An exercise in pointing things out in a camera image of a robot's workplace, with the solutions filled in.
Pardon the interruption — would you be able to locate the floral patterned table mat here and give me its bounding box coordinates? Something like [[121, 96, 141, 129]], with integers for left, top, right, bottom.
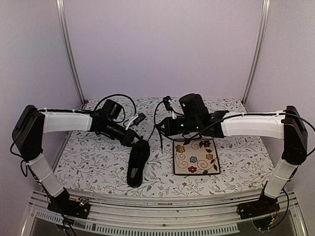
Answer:
[[55, 97, 274, 197]]

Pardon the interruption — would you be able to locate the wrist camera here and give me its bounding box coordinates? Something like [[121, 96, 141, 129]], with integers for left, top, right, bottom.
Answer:
[[162, 96, 177, 119], [125, 113, 146, 130]]

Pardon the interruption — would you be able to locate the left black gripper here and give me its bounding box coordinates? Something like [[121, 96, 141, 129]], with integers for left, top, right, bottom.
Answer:
[[104, 119, 146, 147]]

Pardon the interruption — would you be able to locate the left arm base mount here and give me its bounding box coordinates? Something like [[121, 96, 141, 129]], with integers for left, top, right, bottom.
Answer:
[[47, 197, 91, 219]]

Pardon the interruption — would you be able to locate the front aluminium rail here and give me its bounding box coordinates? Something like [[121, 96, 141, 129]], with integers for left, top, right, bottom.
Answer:
[[21, 190, 310, 236]]

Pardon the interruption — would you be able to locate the black canvas shoe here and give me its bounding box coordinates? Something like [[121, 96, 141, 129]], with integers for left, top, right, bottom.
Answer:
[[126, 140, 150, 188]]

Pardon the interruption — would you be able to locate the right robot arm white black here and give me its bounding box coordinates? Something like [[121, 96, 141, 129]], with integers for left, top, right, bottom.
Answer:
[[154, 93, 308, 214]]

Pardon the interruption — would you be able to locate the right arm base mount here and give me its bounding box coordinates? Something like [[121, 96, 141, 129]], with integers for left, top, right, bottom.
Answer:
[[236, 200, 280, 219]]

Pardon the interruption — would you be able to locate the left aluminium frame post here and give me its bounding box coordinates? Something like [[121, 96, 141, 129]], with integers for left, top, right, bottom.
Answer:
[[56, 0, 85, 105]]

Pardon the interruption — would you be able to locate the left camera cable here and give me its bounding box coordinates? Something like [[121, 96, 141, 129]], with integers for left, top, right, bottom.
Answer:
[[94, 93, 136, 123]]

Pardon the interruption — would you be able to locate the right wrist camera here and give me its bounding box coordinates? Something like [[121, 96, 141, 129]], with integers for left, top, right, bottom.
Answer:
[[162, 96, 177, 119]]

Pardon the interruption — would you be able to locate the right aluminium frame post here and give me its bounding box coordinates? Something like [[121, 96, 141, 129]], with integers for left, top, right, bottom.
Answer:
[[242, 0, 271, 106]]

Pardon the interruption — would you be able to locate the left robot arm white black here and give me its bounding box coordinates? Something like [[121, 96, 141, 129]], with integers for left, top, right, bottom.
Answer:
[[12, 99, 150, 213]]

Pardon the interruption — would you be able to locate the floral square plate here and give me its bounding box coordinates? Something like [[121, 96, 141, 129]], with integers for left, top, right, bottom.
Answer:
[[173, 139, 221, 176]]

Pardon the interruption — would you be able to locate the aluminium frame post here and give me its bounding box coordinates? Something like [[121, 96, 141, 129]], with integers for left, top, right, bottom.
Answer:
[[242, 0, 271, 106], [56, 0, 85, 105]]

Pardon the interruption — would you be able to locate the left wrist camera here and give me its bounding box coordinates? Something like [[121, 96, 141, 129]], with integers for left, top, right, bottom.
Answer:
[[125, 113, 146, 130]]

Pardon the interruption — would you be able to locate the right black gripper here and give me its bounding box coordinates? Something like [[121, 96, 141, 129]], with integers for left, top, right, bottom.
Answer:
[[157, 116, 200, 136]]

